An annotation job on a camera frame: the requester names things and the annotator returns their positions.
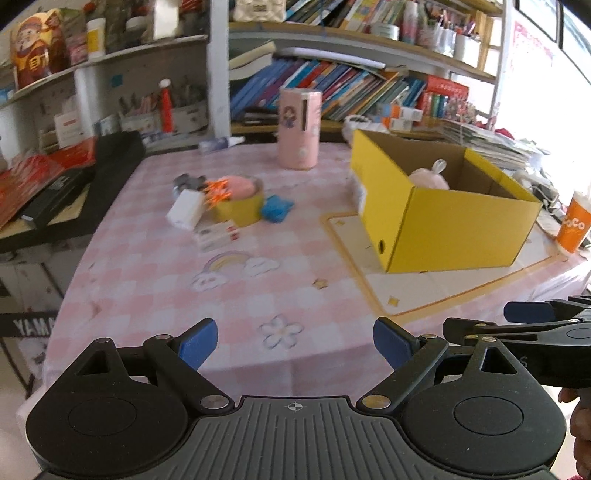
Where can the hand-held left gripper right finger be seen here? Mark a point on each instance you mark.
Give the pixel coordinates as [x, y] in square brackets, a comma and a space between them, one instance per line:
[395, 344]

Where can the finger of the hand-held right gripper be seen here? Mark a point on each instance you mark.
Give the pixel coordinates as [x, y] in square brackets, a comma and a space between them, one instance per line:
[526, 311]
[508, 331]

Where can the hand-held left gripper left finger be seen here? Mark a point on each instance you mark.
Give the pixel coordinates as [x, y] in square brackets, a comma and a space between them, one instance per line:
[198, 344]

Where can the yellow cardboard box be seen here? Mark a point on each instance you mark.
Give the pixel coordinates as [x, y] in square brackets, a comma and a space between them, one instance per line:
[452, 230]

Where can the small white red box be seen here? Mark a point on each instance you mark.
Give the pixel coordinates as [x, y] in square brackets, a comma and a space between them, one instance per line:
[217, 235]

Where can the white charger block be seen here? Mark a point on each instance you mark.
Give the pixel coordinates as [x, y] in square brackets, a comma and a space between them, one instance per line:
[184, 210]

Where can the orange spiky toy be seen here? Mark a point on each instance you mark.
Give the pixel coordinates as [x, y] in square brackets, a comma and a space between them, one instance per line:
[217, 194]

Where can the person's right hand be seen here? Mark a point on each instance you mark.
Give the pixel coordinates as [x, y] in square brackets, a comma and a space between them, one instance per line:
[582, 429]

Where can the white desk mat yellow border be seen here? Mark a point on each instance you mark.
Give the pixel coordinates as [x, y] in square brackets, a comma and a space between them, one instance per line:
[415, 290]

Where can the orange paper cup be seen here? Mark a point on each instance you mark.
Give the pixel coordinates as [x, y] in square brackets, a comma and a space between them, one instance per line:
[573, 224]

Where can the blue crumpled object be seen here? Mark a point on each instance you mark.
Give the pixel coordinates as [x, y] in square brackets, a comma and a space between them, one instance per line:
[276, 208]

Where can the grey small toy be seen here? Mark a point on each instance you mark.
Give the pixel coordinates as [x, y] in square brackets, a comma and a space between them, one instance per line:
[187, 182]

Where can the pink soft round toy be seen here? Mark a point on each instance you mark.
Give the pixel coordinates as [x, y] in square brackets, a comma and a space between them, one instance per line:
[241, 185]

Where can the stack of papers and notebooks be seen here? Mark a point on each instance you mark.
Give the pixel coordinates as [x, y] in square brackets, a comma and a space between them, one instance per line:
[489, 143]

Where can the black keyboard stand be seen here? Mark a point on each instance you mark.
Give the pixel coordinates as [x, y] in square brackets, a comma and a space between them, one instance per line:
[23, 327]

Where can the small spray bottle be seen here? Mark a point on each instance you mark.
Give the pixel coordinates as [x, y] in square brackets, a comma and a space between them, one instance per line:
[219, 144]

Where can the black keyboard case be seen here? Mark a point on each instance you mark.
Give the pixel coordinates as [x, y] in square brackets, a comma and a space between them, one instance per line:
[106, 157]

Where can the white quilted bag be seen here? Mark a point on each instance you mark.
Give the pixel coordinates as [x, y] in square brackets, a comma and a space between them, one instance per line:
[358, 125]

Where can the orange white small boxes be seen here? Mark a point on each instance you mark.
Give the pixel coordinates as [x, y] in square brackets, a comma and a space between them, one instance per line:
[401, 117]

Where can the white pen box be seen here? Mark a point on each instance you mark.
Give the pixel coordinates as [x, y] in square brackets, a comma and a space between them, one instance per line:
[138, 121]

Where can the pink cylindrical container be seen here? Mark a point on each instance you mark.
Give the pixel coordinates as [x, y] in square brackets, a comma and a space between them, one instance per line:
[299, 129]

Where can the red packets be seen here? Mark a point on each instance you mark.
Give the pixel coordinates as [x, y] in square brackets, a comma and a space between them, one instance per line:
[27, 180]

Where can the red white glue bottle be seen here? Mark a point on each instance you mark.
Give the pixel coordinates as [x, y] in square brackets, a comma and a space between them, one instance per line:
[166, 108]

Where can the red printed box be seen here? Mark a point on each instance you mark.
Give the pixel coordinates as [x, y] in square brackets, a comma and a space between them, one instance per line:
[445, 87]

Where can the row of colourful books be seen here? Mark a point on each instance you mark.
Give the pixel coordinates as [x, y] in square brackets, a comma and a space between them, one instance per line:
[341, 87]

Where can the white pen cup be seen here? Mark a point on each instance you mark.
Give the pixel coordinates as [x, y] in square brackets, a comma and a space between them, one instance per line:
[466, 50]

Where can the white wooden bookshelf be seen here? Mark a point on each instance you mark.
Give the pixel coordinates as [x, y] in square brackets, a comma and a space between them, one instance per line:
[219, 69]

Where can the lying white books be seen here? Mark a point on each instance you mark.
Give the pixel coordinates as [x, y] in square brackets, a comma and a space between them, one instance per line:
[249, 60]

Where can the colourful tumbler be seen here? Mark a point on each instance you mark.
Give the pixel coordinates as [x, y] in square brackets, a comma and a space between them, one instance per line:
[415, 21]

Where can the white jar yellow label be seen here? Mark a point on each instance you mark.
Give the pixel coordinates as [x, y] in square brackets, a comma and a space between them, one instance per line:
[97, 39]

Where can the row of thin upper books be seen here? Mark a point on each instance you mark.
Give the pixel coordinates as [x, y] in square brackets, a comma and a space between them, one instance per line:
[351, 11]

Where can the fortune god figure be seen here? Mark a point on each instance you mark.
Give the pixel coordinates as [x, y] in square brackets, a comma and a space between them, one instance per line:
[39, 48]

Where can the cream quilted bag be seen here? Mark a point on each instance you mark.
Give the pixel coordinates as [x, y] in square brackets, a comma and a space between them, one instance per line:
[258, 10]

